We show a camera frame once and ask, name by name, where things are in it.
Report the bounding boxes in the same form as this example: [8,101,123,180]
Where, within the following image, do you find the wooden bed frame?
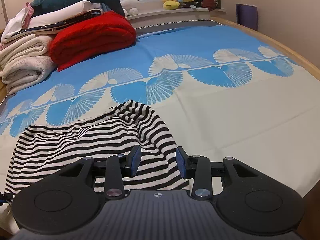
[0,16,320,240]

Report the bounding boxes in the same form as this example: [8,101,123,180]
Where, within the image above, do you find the white pink folded garment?
[1,2,34,50]

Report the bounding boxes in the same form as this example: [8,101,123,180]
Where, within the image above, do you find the cream folded blanket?
[28,0,103,28]

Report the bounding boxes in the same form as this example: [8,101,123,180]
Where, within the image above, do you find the white plush toy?
[120,0,139,17]

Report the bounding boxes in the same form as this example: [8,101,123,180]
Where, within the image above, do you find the blue white patterned bedsheet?
[1,22,319,239]

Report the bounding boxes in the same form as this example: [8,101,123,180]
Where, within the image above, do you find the red folded blanket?
[49,11,137,72]

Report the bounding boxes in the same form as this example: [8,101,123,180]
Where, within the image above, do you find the dark teal shark plush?
[30,0,125,17]

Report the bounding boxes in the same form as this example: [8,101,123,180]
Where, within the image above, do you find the white folded quilt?
[1,34,56,95]

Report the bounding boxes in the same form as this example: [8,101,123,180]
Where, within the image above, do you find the black white striped hooded top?
[5,100,190,194]

